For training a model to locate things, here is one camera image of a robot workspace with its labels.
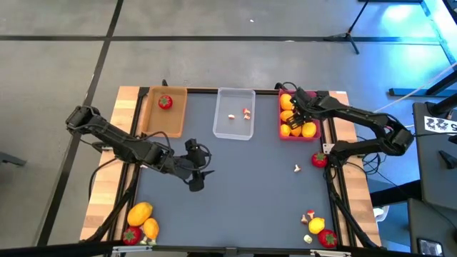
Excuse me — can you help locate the brown plastic basket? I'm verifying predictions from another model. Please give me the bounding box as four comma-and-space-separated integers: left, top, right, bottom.
141, 86, 189, 139

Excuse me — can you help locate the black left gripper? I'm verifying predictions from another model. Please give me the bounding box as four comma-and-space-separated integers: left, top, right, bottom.
167, 138, 216, 193

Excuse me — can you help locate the black crossbar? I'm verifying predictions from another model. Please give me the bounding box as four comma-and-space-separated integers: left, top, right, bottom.
0, 241, 457, 257

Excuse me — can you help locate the white numbered tag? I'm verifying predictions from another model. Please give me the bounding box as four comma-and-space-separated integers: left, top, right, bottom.
423, 114, 457, 133

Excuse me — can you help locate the grey floor object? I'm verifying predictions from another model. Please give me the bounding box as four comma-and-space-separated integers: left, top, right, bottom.
0, 151, 28, 168

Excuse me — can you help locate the black tripod stand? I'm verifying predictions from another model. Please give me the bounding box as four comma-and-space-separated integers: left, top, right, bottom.
323, 0, 372, 55

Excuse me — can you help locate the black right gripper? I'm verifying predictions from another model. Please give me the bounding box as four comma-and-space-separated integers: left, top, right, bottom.
287, 87, 324, 130

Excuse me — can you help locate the magenta plastic basket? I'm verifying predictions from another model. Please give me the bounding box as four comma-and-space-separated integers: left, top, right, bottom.
277, 89, 322, 142

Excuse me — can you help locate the black floor stand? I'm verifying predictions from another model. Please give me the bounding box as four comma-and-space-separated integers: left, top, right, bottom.
388, 69, 457, 98

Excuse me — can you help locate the phone with lit screen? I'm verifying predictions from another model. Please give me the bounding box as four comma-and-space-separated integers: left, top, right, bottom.
417, 238, 445, 257

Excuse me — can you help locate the large yellow toy lemon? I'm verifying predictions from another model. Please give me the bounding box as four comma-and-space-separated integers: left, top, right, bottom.
301, 121, 318, 138

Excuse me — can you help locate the silver metal bracket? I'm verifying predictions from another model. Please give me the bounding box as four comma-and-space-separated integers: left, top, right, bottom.
309, 249, 353, 257
111, 245, 144, 255

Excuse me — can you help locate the black cabinet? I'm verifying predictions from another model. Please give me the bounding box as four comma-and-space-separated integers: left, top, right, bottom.
412, 101, 457, 211

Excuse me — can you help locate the clear plastic bin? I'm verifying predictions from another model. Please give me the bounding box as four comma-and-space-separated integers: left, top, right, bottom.
212, 87, 257, 141

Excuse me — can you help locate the dark grey table mat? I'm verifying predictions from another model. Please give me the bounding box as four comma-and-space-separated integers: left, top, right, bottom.
134, 93, 338, 249

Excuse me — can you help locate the white floor cable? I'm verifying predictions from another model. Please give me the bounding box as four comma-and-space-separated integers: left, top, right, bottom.
371, 62, 457, 129

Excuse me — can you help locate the red toy tomato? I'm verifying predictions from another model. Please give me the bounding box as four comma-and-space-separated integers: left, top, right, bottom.
311, 152, 328, 168
123, 226, 144, 246
318, 228, 338, 249
158, 94, 174, 111

